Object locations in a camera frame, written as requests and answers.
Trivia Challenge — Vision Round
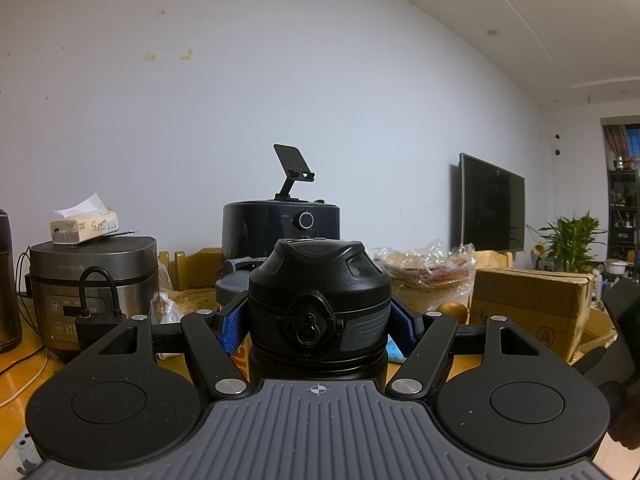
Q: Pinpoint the window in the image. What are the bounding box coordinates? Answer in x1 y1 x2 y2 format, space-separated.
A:
602 122 640 172

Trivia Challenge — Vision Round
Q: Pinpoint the yellow pear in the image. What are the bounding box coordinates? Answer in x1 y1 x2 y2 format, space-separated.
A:
435 301 469 325

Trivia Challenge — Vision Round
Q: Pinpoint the black portable air pump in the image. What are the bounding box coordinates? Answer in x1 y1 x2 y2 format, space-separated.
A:
74 265 126 352

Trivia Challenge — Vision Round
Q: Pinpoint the black electric kettle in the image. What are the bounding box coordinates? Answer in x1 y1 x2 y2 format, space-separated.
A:
0 208 24 354

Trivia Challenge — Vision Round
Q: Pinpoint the tissue pack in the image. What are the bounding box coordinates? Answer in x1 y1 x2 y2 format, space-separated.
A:
48 192 120 246

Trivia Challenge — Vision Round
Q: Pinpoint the wooden chair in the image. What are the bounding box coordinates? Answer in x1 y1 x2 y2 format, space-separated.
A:
474 249 514 269
158 247 224 291

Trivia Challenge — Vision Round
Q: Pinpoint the cardboard box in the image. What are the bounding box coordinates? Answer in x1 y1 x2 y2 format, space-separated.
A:
469 267 597 364

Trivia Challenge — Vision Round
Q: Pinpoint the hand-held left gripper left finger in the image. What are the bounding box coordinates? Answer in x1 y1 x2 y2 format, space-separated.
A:
97 306 253 401

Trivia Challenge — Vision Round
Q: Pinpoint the clear shaker bottle grey lid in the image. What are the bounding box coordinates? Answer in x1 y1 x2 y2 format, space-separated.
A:
215 255 262 377

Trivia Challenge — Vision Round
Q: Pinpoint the black phone stand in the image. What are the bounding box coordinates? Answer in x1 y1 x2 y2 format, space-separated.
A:
273 143 316 202

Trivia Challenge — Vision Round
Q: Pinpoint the white cable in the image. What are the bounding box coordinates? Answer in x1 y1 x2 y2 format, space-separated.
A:
0 355 51 407

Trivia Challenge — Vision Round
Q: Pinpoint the potted green plant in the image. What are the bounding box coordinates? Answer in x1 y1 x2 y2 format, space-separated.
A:
537 212 609 277

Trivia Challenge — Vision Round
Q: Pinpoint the dark blue air fryer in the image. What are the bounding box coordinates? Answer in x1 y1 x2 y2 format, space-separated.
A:
221 199 343 272

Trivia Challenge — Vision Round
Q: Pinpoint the dark shelf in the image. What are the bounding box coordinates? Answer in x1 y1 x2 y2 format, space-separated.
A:
607 170 640 262

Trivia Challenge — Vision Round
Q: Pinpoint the clear bag of flatbread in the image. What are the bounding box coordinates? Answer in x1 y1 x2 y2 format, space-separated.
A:
374 237 477 319

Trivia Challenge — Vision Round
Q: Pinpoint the television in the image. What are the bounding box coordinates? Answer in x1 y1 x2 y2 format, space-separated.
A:
458 152 526 254

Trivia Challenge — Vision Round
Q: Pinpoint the white plastic bag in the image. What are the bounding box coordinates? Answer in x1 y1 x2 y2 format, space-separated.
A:
149 292 184 361

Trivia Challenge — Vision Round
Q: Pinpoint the silver rice cooker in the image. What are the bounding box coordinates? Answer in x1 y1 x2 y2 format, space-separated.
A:
27 235 160 364

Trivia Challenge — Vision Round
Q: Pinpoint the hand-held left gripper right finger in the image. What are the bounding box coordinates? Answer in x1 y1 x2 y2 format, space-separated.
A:
385 300 542 401

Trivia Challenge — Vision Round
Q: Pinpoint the black water bottle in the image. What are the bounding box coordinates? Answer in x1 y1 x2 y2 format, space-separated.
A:
247 238 393 392

